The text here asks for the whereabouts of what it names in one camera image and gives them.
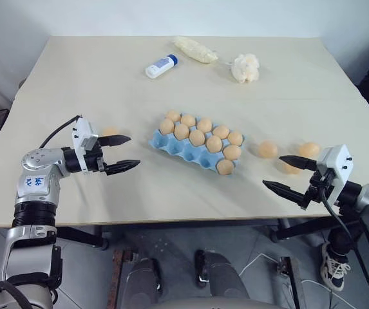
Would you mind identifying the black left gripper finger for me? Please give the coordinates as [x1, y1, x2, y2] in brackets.
[97, 134, 132, 149]
[106, 158, 142, 177]

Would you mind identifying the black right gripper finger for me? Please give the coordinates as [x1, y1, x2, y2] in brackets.
[261, 180, 308, 207]
[278, 154, 319, 172]

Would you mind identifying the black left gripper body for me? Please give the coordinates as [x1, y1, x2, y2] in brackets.
[83, 144, 109, 176]

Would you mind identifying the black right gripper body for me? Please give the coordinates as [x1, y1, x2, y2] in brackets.
[301, 169, 334, 211]

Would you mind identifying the light blue egg tray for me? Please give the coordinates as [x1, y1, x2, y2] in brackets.
[147, 120, 247, 176]

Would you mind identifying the black trouser leg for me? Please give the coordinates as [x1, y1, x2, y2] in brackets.
[327, 225, 359, 256]

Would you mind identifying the black and white sneaker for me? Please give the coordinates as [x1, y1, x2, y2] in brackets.
[319, 243, 353, 292]

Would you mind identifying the white bottle with blue cap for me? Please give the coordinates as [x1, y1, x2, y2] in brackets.
[144, 53, 179, 79]

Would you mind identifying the rusty metal bar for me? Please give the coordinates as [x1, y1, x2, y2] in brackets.
[112, 248, 133, 309]
[276, 256, 308, 309]

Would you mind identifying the white crumpled cloth ball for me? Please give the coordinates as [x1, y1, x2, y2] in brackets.
[230, 53, 263, 85]

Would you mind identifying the clear bag of white filling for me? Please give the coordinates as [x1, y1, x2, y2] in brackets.
[173, 35, 220, 64]

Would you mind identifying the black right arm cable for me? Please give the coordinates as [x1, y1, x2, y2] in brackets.
[319, 185, 369, 309]

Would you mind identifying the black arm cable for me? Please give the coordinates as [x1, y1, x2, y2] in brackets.
[319, 185, 369, 309]
[38, 113, 84, 149]

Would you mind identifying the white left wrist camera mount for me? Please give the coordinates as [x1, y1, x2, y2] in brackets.
[71, 116, 100, 174]

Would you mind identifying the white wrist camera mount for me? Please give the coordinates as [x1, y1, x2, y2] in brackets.
[316, 144, 354, 207]
[71, 116, 100, 174]

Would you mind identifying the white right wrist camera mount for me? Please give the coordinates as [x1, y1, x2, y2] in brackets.
[316, 144, 354, 207]

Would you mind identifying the black table leg frame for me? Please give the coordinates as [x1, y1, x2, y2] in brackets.
[269, 216, 337, 247]
[55, 225, 111, 252]

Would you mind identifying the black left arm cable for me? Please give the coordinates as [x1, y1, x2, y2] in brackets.
[38, 113, 84, 149]

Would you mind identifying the white floor cable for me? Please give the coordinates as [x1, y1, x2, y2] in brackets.
[238, 252, 343, 309]

